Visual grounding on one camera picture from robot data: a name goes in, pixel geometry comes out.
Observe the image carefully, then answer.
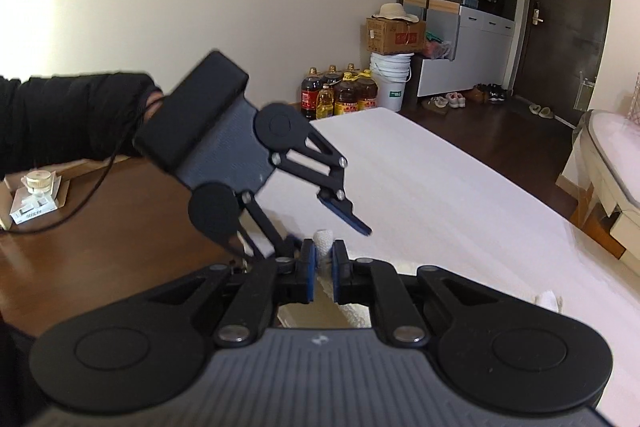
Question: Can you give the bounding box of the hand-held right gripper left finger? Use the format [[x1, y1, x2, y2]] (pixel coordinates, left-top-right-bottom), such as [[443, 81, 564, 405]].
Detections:
[[144, 238, 318, 350]]

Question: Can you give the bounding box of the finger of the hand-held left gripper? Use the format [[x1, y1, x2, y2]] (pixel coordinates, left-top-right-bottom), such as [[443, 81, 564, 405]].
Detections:
[[226, 191, 304, 264], [271, 126, 373, 238]]

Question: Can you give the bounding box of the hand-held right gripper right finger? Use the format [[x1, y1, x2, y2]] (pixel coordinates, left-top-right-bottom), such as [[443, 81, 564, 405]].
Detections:
[[331, 240, 502, 349]]

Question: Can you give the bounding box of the pale yellow towel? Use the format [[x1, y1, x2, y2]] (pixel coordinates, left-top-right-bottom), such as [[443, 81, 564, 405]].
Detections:
[[277, 228, 566, 333]]

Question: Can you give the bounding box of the person's left forearm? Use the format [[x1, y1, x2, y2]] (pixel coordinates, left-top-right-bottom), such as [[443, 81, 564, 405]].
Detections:
[[0, 72, 163, 180]]

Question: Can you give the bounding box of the group of cooking oil bottles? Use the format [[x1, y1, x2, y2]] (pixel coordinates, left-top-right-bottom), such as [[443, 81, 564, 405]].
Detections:
[[300, 63, 381, 120]]

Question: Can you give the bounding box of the white plastic bucket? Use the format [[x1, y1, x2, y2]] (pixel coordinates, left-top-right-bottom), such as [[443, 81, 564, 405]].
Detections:
[[370, 52, 415, 112]]

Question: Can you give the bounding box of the row of shoes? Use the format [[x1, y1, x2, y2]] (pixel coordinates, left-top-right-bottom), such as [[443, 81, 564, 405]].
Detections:
[[422, 82, 508, 110]]

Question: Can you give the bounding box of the white round jar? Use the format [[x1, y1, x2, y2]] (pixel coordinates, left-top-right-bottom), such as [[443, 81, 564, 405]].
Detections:
[[20, 172, 55, 198]]

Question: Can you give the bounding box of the large cardboard box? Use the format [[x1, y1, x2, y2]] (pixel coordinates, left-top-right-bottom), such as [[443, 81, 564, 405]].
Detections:
[[366, 16, 427, 56]]

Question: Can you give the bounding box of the red plastic bag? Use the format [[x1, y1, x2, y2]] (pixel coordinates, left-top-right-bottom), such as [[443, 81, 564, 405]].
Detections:
[[425, 32, 453, 60]]

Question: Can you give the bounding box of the white flat box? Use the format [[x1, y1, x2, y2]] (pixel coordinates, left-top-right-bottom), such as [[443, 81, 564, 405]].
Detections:
[[7, 174, 71, 228]]

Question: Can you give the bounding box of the straw hat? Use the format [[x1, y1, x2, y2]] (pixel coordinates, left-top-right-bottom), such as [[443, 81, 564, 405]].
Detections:
[[371, 3, 420, 24]]

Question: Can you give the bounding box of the white and dark cabinet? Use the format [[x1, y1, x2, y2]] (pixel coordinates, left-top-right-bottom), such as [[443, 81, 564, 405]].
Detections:
[[402, 0, 526, 98]]

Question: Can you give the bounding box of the beige dining table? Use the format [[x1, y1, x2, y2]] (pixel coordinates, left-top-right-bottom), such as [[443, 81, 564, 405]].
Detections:
[[556, 109, 640, 260]]

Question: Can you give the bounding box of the dark brown door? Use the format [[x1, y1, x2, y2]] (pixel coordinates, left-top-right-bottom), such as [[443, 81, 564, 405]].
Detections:
[[512, 0, 613, 112]]

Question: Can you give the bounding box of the black cable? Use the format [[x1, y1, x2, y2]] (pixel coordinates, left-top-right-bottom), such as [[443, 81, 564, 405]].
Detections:
[[0, 94, 161, 237]]

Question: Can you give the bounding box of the clear wall rack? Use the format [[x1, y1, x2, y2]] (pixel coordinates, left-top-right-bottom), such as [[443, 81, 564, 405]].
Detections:
[[577, 69, 598, 112]]

